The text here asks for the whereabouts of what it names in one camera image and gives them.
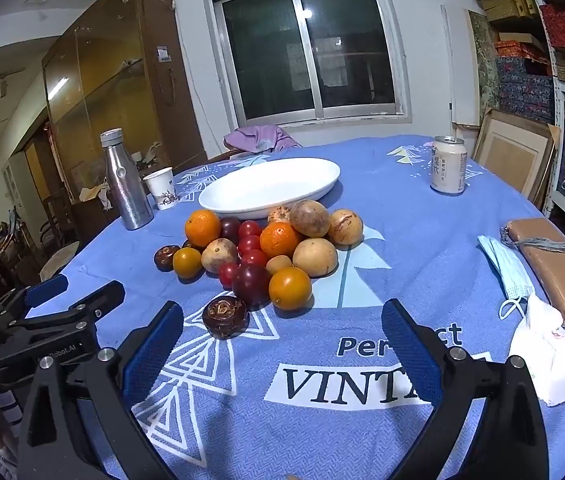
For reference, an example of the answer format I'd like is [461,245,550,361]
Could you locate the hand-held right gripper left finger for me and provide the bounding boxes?
[16,301,198,480]

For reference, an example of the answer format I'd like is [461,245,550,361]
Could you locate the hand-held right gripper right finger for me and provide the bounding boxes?
[381,299,549,480]

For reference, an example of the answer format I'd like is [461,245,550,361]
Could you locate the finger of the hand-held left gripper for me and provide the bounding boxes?
[0,280,126,366]
[0,274,69,328]

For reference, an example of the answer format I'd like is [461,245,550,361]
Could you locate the large dark wrinkled passion fruit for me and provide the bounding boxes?
[202,296,249,341]

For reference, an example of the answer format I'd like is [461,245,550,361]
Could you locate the small orange-yellow tomato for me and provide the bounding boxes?
[172,247,203,279]

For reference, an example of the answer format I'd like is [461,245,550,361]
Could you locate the speckled tan fruit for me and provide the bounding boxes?
[201,238,238,274]

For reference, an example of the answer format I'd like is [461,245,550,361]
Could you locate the large dark red plum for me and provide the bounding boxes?
[231,264,272,307]

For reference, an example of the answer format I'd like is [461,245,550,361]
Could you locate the orange mandarin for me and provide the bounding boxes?
[260,221,303,259]
[185,209,222,248]

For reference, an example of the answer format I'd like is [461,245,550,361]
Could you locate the smooth tan round fruit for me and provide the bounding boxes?
[293,237,339,277]

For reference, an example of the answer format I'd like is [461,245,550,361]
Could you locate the large orange-yellow tomato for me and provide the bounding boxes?
[268,266,312,311]

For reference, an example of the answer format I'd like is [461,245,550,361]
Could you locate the small dark plum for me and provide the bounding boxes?
[219,217,242,245]

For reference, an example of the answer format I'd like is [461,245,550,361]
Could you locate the striped peach-coloured fruit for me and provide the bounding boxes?
[327,208,364,246]

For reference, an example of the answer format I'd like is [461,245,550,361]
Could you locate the brown speckled fruit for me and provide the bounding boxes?
[290,200,331,238]

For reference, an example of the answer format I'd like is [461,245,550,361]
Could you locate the white oval plate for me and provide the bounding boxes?
[198,158,341,221]

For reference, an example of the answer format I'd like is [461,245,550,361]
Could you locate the white stool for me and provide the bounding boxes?
[38,241,82,283]

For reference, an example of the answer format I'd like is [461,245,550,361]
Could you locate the dark wooden chair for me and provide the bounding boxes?
[41,187,76,251]

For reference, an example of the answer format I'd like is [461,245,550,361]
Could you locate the silver metal bottle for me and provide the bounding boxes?
[100,129,155,231]

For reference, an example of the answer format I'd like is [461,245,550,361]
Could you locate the blue face mask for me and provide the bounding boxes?
[477,234,536,321]

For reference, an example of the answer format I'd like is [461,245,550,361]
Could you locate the crumpled white tissue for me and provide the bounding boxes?
[509,294,565,407]

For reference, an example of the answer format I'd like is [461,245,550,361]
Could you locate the white paper cup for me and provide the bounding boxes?
[142,166,178,211]

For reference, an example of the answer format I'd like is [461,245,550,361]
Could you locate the blue printed tablecloth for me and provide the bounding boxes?
[17,132,565,480]

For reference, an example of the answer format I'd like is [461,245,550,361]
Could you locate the small tan longan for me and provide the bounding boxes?
[266,255,293,276]

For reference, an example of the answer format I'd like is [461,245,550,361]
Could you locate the brown leather case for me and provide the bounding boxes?
[505,218,565,328]

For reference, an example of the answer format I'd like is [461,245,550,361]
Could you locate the beige drink can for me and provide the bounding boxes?
[430,136,466,195]

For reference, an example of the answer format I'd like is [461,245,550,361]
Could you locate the wooden glass cabinet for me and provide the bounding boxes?
[41,0,208,196]

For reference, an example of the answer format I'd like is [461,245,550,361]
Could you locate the purple cloth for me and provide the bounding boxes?
[223,125,303,153]

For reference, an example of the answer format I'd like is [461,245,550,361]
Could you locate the stack of patterned boxes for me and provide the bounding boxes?
[470,0,565,221]

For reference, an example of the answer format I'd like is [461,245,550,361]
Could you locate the white board panel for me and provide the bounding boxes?
[441,4,481,128]

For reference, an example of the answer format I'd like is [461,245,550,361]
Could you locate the green patterned panel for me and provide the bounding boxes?
[467,10,501,111]

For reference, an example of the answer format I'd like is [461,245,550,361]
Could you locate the sliding glass window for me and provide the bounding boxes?
[202,0,413,128]

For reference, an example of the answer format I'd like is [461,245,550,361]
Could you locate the wooden picture frame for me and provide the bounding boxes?
[473,109,561,206]

